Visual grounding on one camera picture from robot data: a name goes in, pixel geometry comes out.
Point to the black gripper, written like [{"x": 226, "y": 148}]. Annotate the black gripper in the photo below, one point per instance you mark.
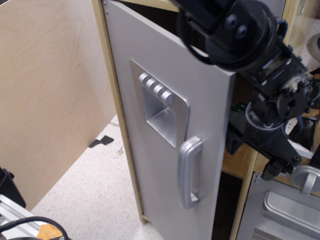
[{"x": 270, "y": 142}]

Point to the silver fridge door handle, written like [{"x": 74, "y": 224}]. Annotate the silver fridge door handle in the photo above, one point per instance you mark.
[{"x": 186, "y": 157}]

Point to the grey fridge door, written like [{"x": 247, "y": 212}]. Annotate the grey fridge door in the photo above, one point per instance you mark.
[{"x": 208, "y": 91}]

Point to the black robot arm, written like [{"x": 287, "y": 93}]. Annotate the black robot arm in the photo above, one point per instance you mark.
[{"x": 244, "y": 36}]

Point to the wooden toy kitchen cabinet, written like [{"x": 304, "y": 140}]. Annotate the wooden toy kitchen cabinet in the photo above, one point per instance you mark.
[{"x": 237, "y": 169}]

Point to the green toy bell pepper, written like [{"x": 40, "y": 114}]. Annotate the green toy bell pepper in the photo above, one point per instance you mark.
[{"x": 240, "y": 107}]

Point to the silver oven knob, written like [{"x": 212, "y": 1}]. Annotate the silver oven knob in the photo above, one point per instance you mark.
[{"x": 307, "y": 179}]

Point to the grey oven door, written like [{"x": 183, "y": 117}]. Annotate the grey oven door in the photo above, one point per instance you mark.
[{"x": 256, "y": 225}]

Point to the silver ice dispenser panel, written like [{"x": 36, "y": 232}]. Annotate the silver ice dispenser panel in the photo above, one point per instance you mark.
[{"x": 160, "y": 106}]

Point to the white sink basin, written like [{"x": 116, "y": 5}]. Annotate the white sink basin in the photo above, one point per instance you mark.
[{"x": 314, "y": 46}]

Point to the black tape on floor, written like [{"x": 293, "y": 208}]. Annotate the black tape on floor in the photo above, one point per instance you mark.
[{"x": 105, "y": 140}]

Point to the grey upper freezer door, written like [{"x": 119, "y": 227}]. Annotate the grey upper freezer door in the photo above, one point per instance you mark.
[{"x": 279, "y": 6}]

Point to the orange tape piece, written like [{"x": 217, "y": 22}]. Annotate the orange tape piece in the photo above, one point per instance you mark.
[{"x": 48, "y": 232}]

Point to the silver oven door handle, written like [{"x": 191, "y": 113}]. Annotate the silver oven door handle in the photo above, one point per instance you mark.
[{"x": 292, "y": 213}]

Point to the aluminium frame rail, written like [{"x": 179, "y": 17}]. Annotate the aluminium frame rail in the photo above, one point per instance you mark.
[{"x": 11, "y": 211}]

